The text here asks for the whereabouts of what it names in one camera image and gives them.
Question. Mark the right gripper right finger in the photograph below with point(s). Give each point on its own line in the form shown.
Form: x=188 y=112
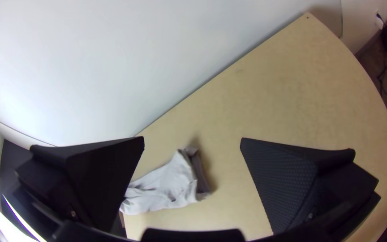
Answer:
x=291 y=181

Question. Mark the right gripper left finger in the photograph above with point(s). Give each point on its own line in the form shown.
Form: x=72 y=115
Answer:
x=86 y=181

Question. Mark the grey t-shirt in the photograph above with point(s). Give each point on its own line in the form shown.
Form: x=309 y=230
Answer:
x=166 y=188

